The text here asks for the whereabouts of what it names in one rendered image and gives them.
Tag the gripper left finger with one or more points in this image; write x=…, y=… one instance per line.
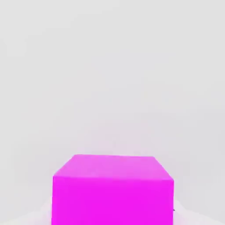
x=42, y=217

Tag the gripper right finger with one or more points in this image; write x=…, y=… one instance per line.
x=182, y=217

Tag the small magenta cube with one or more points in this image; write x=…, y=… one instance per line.
x=112, y=196

